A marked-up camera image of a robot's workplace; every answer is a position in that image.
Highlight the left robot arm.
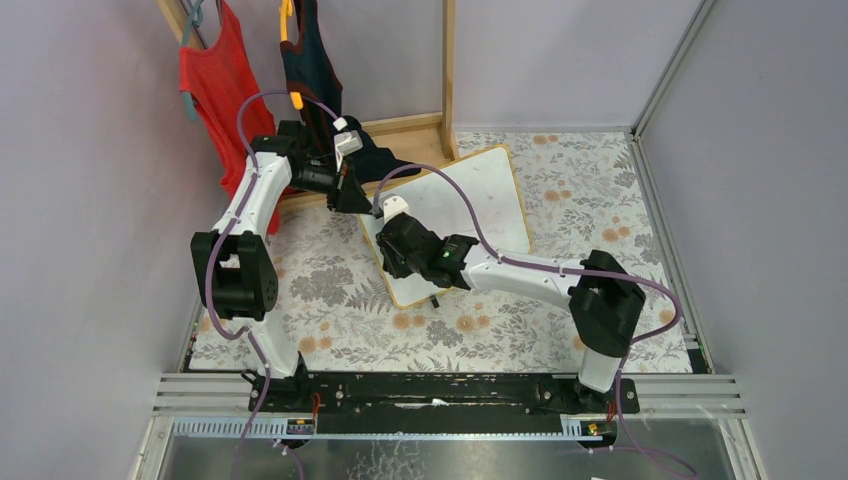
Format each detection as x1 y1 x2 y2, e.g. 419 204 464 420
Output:
190 119 372 379

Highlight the navy tank top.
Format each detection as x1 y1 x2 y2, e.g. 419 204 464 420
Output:
290 1 407 183

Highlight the wooden clothes rack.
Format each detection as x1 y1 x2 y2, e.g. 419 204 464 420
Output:
156 0 460 212

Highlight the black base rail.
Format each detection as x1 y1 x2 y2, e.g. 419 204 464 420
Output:
241 369 640 435

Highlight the yellow clothes hanger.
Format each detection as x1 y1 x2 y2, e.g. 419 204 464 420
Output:
279 0 304 111

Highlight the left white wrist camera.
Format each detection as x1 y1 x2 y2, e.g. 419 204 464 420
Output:
333 130 363 159

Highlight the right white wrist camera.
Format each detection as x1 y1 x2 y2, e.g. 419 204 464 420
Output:
380 194 409 223

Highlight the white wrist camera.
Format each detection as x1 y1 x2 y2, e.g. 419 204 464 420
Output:
380 194 409 223
333 130 363 159

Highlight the floral table mat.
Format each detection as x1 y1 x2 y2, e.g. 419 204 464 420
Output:
188 131 704 374

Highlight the aluminium frame post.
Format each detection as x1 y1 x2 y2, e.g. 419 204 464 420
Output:
631 0 718 140

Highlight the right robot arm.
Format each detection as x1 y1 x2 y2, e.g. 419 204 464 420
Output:
376 213 646 393

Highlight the teal clothes hanger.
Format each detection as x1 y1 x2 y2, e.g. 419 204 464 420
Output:
179 0 204 123

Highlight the whiteboard with yellow frame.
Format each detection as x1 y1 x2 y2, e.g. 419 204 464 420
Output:
360 145 533 309

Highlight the red mesh tank top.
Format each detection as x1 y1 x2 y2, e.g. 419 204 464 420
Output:
190 1 259 198

